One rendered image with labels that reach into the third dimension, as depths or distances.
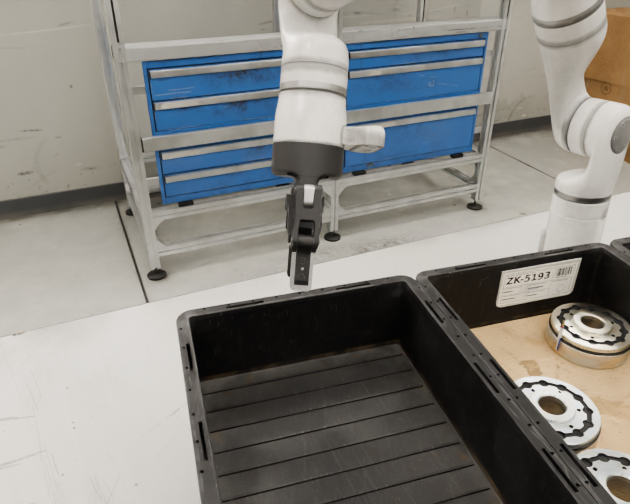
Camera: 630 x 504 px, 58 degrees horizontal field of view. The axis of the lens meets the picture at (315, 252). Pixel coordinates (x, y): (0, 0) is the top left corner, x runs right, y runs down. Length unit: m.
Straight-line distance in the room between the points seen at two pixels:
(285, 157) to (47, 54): 2.53
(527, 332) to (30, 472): 0.69
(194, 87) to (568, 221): 1.57
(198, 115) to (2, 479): 1.67
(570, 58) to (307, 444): 0.63
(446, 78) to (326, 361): 2.13
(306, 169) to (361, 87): 1.97
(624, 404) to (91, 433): 0.70
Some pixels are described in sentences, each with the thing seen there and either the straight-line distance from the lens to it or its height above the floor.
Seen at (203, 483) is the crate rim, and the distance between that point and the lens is 0.51.
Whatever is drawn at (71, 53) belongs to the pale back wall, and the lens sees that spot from 3.06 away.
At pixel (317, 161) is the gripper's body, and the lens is 0.57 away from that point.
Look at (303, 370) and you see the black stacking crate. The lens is 0.74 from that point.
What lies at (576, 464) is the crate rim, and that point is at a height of 0.93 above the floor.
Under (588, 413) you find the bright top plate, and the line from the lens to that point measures 0.71.
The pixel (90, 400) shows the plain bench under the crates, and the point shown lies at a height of 0.70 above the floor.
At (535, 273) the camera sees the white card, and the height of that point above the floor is 0.91.
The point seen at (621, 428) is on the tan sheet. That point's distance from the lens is 0.76.
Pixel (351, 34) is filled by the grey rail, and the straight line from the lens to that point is 2.43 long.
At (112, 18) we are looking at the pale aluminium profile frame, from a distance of 2.16.
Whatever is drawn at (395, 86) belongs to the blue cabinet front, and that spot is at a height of 0.69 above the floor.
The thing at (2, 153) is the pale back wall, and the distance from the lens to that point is 3.18.
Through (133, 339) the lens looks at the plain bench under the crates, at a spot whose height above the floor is 0.70.
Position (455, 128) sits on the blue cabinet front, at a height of 0.45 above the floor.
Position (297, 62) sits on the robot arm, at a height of 1.20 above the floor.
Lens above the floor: 1.33
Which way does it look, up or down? 31 degrees down
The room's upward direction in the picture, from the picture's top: straight up
